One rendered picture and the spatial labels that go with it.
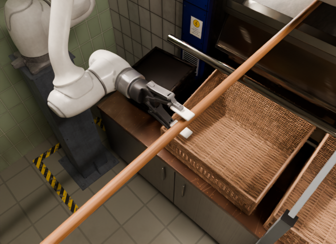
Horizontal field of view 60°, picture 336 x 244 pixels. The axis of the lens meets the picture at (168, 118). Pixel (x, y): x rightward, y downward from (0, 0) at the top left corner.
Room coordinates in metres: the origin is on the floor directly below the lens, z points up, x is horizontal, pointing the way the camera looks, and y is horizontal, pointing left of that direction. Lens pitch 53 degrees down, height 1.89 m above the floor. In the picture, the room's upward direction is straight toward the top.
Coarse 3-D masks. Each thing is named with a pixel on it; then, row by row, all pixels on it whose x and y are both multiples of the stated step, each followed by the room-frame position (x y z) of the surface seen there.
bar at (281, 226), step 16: (192, 48) 0.87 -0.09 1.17; (208, 64) 0.81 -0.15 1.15; (224, 64) 0.78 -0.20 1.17; (240, 80) 0.71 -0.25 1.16; (272, 96) 0.63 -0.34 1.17; (304, 112) 0.56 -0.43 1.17; (320, 128) 0.51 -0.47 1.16; (320, 176) 0.40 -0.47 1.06; (304, 192) 0.37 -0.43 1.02; (288, 224) 0.29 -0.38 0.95; (272, 240) 0.29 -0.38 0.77
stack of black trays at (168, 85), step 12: (156, 48) 1.31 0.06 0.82; (144, 60) 1.22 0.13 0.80; (156, 60) 1.22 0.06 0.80; (168, 60) 1.22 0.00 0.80; (180, 60) 1.21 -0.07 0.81; (144, 72) 1.13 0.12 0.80; (156, 72) 1.13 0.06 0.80; (168, 72) 1.13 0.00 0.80; (180, 72) 1.13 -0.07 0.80; (192, 72) 1.14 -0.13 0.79; (168, 84) 1.04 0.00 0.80; (180, 84) 1.05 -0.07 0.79; (192, 84) 1.16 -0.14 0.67; (180, 96) 1.05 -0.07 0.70; (144, 108) 1.02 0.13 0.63; (168, 108) 0.97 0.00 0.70
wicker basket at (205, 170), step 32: (192, 96) 0.97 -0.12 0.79; (224, 96) 1.06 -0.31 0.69; (256, 96) 0.97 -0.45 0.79; (160, 128) 0.81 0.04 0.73; (192, 128) 0.91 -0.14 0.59; (224, 128) 0.91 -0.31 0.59; (256, 128) 0.89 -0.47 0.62; (288, 128) 0.81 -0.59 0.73; (192, 160) 0.67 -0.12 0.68; (224, 160) 0.72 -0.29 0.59; (256, 160) 0.72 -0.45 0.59; (288, 160) 0.61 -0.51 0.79; (224, 192) 0.53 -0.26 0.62; (256, 192) 0.55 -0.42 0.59
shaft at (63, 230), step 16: (304, 16) 1.03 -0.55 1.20; (288, 32) 0.94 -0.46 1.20; (224, 80) 0.67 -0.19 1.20; (208, 96) 0.60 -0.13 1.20; (192, 112) 0.54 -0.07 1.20; (176, 128) 0.48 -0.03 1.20; (160, 144) 0.43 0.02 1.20; (144, 160) 0.38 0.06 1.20; (128, 176) 0.34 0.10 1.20; (112, 192) 0.29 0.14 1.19; (80, 208) 0.25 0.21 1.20; (96, 208) 0.25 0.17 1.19; (64, 224) 0.21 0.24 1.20; (48, 240) 0.18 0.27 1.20
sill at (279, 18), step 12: (228, 0) 1.20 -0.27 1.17; (240, 0) 1.19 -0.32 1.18; (240, 12) 1.15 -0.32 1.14; (252, 12) 1.12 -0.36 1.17; (264, 12) 1.09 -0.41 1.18; (276, 12) 1.09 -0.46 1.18; (276, 24) 1.04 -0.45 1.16; (300, 24) 1.01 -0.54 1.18; (300, 36) 0.96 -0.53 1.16; (312, 36) 0.94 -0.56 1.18; (324, 36) 0.93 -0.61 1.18; (324, 48) 0.89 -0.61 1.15
